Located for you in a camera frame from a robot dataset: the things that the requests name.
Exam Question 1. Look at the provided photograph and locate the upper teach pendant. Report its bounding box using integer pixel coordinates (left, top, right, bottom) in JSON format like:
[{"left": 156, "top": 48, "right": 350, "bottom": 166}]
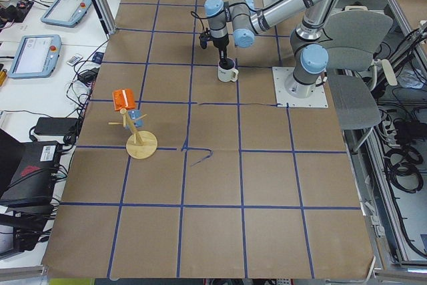
[{"left": 41, "top": 0, "right": 92, "bottom": 27}]

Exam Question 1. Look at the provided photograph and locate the teach pendant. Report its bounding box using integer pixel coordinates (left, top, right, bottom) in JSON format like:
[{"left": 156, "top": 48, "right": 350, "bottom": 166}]
[
  {"left": 41, "top": 0, "right": 92, "bottom": 27},
  {"left": 7, "top": 34, "right": 61, "bottom": 79}
]

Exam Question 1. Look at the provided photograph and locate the lower teach pendant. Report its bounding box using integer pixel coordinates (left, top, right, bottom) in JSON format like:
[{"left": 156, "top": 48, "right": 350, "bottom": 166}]
[{"left": 7, "top": 34, "right": 61, "bottom": 79}]

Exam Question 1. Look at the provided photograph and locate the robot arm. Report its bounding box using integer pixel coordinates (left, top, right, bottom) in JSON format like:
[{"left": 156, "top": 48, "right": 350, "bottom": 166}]
[{"left": 199, "top": 0, "right": 337, "bottom": 70}]

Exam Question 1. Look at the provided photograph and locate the brown paper table cover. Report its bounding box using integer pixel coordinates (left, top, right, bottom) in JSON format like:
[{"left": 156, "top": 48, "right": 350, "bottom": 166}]
[{"left": 43, "top": 0, "right": 373, "bottom": 279}]

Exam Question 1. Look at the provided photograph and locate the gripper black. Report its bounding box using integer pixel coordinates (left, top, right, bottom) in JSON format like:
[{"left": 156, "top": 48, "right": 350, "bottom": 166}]
[{"left": 199, "top": 31, "right": 229, "bottom": 65}]

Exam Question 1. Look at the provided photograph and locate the orange mug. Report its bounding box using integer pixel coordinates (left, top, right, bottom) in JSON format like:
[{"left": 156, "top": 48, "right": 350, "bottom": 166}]
[{"left": 112, "top": 88, "right": 136, "bottom": 111}]

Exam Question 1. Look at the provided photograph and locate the grey office chair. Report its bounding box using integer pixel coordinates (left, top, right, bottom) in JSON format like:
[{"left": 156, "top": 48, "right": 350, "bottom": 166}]
[{"left": 323, "top": 9, "right": 397, "bottom": 154}]

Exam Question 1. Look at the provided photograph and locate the wooden mug tree stand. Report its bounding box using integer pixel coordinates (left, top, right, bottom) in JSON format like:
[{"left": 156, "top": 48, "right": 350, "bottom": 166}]
[{"left": 126, "top": 114, "right": 157, "bottom": 160}]

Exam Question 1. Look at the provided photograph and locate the light blue mug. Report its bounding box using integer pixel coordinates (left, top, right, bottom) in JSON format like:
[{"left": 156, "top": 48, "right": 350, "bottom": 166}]
[{"left": 120, "top": 109, "right": 143, "bottom": 129}]

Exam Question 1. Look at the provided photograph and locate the white remote control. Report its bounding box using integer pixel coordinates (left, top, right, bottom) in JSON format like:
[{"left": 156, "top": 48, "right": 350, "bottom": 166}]
[{"left": 66, "top": 53, "right": 83, "bottom": 67}]

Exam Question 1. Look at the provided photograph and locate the white mug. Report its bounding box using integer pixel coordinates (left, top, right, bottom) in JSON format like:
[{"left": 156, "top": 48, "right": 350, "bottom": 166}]
[{"left": 218, "top": 58, "right": 239, "bottom": 82}]

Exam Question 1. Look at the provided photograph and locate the black computer box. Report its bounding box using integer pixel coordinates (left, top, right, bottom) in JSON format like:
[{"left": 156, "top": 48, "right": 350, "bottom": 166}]
[{"left": 1, "top": 130, "right": 63, "bottom": 214}]

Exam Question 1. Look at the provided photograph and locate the black power brick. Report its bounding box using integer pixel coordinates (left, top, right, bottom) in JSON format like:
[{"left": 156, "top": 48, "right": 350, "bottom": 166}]
[{"left": 34, "top": 117, "right": 77, "bottom": 136}]

